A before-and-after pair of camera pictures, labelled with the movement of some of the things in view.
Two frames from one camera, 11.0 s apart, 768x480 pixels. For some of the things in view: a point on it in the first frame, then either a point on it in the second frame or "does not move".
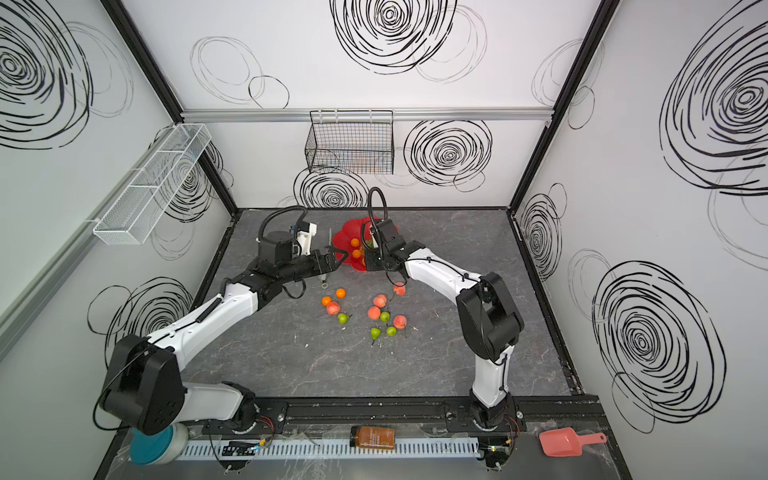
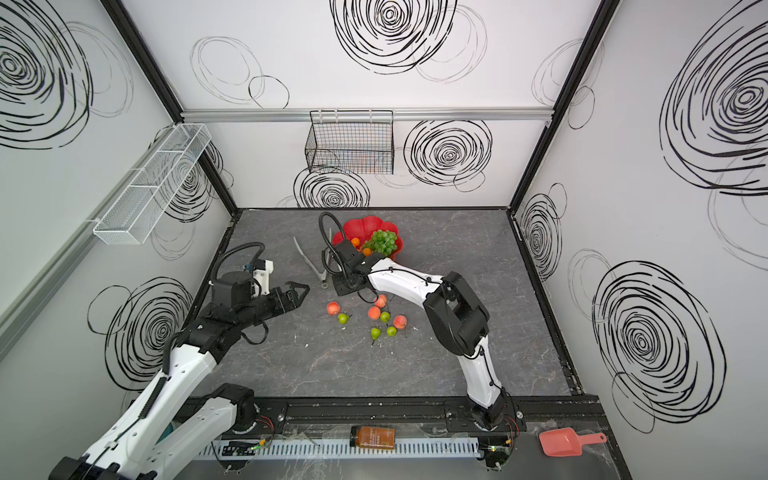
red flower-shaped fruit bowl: x=353 y=239 does not move
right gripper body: x=372 y=258 → x=342 y=271
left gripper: x=327 y=260 → x=281 y=297
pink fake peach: x=374 y=312 does not move
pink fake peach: x=400 y=321 does not move
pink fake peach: x=333 y=308 does not move
